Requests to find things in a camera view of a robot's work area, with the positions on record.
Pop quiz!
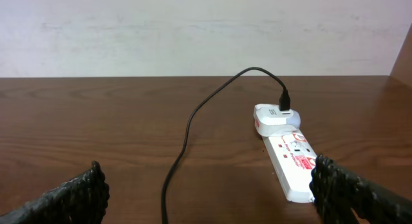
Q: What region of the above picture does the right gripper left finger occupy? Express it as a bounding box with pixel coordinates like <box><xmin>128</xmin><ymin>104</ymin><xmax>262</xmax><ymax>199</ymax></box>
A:
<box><xmin>1</xmin><ymin>161</ymin><xmax>110</xmax><ymax>224</ymax></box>

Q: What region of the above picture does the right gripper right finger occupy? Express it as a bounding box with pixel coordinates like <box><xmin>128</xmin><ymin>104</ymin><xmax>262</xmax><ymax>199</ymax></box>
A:
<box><xmin>309</xmin><ymin>155</ymin><xmax>411</xmax><ymax>224</ymax></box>

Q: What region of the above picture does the black USB charging cable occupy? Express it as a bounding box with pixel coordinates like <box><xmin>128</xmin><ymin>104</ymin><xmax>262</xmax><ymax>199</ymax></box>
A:
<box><xmin>160</xmin><ymin>66</ymin><xmax>292</xmax><ymax>224</ymax></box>

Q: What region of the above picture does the white power strip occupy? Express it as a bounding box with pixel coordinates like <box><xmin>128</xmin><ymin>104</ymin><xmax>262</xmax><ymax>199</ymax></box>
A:
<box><xmin>263</xmin><ymin>131</ymin><xmax>317</xmax><ymax>203</ymax></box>

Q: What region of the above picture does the white USB wall charger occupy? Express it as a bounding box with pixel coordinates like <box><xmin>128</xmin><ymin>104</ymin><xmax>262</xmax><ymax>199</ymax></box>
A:
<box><xmin>253</xmin><ymin>104</ymin><xmax>301</xmax><ymax>137</ymax></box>

